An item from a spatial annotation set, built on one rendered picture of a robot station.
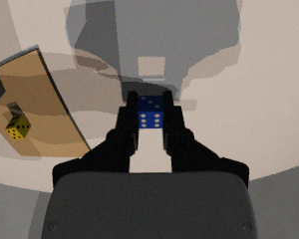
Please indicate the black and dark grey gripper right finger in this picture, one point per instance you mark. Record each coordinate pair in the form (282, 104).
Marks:
(187, 154)

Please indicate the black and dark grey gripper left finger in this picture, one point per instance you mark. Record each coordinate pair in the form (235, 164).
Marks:
(110, 155)

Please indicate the yellow die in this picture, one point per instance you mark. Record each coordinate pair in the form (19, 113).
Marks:
(18, 127)

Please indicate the tan mat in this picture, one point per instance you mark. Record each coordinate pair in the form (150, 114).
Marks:
(31, 92)

